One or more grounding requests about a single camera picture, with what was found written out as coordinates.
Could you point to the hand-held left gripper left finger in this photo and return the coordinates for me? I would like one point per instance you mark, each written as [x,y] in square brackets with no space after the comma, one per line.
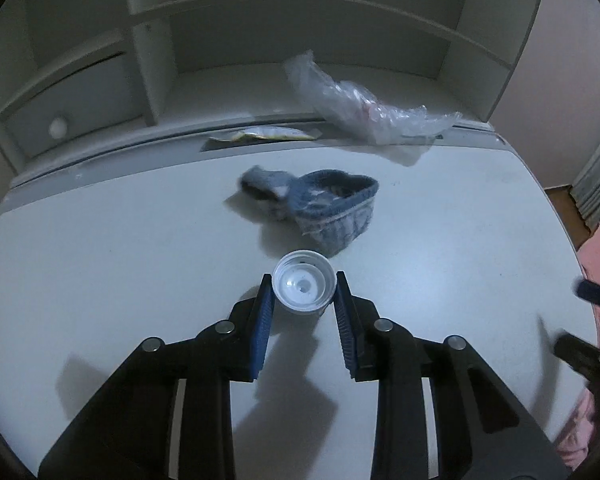
[262,330]

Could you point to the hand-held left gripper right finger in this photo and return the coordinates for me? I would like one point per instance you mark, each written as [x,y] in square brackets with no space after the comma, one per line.
[342,325]

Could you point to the white bottle cap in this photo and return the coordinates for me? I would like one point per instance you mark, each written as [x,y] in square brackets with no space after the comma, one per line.
[302,285]

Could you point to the blue knitted basket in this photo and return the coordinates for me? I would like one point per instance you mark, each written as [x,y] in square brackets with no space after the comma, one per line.
[330,230]

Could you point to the blue grey knitted sock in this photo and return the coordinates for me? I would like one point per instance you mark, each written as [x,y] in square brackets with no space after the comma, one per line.
[265,182]

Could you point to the yellow white sachet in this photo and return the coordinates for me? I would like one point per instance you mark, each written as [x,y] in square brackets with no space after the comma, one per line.
[270,134]

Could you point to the clear plastic bag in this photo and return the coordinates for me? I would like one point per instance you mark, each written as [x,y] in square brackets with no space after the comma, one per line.
[350,105]

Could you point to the white drawer with knob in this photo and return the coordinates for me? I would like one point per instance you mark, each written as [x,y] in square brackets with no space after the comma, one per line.
[90,100]

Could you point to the white desk hutch shelf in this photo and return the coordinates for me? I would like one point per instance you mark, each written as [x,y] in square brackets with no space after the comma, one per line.
[305,25]

